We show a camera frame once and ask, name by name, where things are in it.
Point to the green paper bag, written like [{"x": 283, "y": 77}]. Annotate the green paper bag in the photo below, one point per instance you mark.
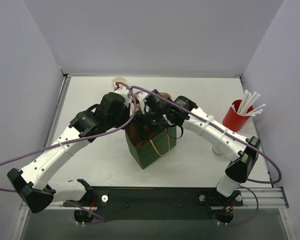
[{"x": 148, "y": 140}]

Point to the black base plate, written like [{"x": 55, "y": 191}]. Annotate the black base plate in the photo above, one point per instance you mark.
[{"x": 148, "y": 212}]

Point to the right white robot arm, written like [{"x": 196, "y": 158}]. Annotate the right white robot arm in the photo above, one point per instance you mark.
[{"x": 184, "y": 113}]

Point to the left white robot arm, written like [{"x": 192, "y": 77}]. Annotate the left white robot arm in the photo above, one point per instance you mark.
[{"x": 33, "y": 181}]

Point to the white paper cups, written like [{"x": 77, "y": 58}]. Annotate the white paper cups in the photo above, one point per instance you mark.
[{"x": 117, "y": 82}]

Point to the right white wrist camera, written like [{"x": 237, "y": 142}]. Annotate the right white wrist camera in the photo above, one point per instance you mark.
[{"x": 142, "y": 100}]

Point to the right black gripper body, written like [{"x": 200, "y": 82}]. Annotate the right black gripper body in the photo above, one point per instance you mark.
[{"x": 153, "y": 118}]

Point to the white wrapped straws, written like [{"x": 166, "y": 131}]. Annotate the white wrapped straws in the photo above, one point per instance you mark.
[{"x": 246, "y": 105}]

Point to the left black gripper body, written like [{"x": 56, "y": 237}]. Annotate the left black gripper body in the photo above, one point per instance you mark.
[{"x": 111, "y": 113}]

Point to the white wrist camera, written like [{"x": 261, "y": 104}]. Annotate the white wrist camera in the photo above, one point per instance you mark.
[
  {"x": 125, "y": 93},
  {"x": 142, "y": 100}
]

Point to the aluminium rail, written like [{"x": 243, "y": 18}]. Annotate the aluminium rail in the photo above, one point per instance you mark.
[{"x": 265, "y": 197}]

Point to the red cup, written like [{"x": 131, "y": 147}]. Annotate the red cup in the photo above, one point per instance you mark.
[{"x": 232, "y": 119}]

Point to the brown cardboard cup carrier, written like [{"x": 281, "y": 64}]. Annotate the brown cardboard cup carrier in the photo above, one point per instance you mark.
[{"x": 165, "y": 95}]

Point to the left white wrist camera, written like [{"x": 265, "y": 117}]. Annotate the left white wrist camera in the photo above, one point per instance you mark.
[{"x": 125, "y": 93}]

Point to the white paper cup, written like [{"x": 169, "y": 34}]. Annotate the white paper cup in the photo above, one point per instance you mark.
[{"x": 216, "y": 151}]

